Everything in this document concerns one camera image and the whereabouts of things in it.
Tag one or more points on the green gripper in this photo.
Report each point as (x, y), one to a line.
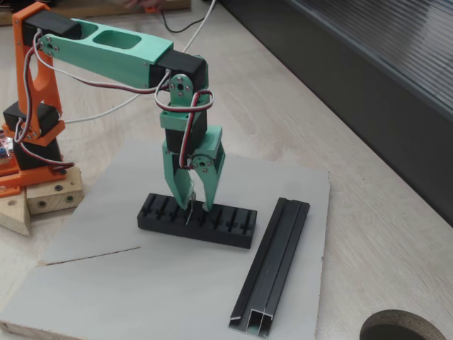
(214, 146)

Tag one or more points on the thin metal pin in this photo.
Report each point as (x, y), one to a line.
(189, 212)

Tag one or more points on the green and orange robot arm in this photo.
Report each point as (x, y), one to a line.
(113, 56)

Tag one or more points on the black slotted holder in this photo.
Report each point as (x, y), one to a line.
(212, 235)

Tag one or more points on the orange 3D-printed circuit board mount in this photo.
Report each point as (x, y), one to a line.
(8, 189)

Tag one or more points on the person's hand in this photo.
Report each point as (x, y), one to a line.
(141, 3)

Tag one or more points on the black aluminium profile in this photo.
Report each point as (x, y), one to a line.
(272, 262)

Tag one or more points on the grey board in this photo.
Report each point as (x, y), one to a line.
(141, 290)

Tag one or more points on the long wooden base plank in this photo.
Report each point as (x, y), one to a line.
(53, 202)

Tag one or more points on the angled wooden base block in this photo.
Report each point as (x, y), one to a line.
(14, 219)

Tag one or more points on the red controller board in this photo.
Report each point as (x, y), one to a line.
(5, 147)

